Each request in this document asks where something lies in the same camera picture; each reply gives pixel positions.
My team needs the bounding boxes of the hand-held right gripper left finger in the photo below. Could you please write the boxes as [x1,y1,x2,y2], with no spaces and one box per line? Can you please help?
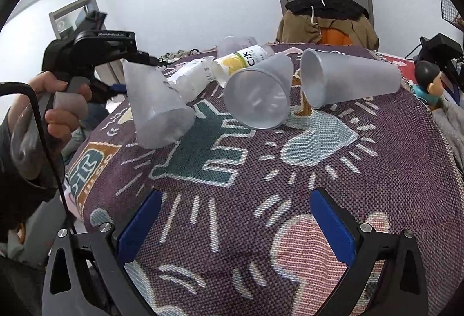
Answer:
[43,189,164,316]

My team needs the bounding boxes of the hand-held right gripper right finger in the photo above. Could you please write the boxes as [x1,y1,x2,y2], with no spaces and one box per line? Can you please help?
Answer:
[310,187,431,316]

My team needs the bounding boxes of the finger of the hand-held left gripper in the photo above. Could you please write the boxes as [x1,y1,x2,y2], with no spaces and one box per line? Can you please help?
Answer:
[121,50,161,67]

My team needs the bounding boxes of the frosted translucent plastic cup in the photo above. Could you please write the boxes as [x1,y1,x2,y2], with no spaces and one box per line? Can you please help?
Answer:
[217,35,262,57]
[299,48,402,110]
[121,58,195,150]
[222,53,294,130]

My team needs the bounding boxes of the person's left forearm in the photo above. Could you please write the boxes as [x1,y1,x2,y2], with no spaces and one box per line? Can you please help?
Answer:
[0,104,68,244]

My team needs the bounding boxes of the person's left hand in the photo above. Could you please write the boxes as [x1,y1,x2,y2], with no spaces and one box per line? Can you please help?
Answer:
[28,71,93,140]

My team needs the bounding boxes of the grey framed mirror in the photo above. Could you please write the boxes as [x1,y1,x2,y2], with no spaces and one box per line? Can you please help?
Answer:
[49,0,99,41]

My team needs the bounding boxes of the printed woven blanket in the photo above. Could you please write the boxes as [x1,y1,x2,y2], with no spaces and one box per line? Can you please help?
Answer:
[61,42,464,316]

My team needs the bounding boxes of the bottle with yellow label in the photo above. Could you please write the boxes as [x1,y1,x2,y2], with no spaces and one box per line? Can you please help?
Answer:
[213,45,277,87]

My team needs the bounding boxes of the grey cloth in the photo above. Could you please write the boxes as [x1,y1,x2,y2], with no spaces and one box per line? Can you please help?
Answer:
[431,96,464,171]

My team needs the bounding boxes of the brown jacket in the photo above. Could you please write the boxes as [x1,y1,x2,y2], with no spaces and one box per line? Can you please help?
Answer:
[276,9,380,50]

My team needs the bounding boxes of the doll with black hair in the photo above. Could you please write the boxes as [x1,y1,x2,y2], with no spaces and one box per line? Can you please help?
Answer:
[412,60,445,110]

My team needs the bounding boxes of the black garment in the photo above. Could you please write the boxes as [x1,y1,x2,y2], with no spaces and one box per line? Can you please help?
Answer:
[284,0,369,21]

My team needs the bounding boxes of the black stand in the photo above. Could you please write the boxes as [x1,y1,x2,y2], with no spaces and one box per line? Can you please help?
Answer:
[404,33,464,84]

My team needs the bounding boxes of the black cable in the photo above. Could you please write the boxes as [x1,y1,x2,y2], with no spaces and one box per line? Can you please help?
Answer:
[0,82,75,235]

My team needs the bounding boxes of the black wire rack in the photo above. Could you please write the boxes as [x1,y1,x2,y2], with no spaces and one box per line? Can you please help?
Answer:
[438,0,464,30]

